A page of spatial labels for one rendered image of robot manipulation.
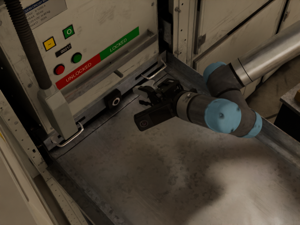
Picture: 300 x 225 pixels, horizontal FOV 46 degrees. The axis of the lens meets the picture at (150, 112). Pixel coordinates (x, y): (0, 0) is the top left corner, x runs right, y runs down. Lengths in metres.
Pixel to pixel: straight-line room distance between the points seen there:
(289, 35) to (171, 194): 0.55
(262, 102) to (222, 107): 1.60
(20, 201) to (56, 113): 0.62
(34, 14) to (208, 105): 0.45
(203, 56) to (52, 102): 0.75
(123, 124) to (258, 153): 0.45
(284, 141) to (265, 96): 1.25
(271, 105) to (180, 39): 1.22
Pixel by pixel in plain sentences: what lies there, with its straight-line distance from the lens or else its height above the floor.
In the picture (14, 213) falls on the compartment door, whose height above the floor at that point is 1.58.
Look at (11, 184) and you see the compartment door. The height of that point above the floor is 1.58.
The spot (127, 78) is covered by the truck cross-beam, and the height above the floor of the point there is 0.92.
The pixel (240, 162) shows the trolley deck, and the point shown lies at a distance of 1.16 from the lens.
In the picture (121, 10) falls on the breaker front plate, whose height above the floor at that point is 1.20.
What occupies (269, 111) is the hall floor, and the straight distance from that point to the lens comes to 2.36.
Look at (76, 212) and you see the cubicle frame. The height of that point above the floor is 0.43.
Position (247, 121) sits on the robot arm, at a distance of 0.89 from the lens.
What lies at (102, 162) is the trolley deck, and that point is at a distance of 1.16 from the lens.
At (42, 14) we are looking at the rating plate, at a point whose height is 1.32.
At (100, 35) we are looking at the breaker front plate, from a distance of 1.05.
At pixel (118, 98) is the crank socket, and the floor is 0.91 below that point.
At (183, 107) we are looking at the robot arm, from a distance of 0.87.
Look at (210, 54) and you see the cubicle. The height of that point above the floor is 0.78.
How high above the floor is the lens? 1.86
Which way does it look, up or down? 55 degrees down
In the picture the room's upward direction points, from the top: 5 degrees counter-clockwise
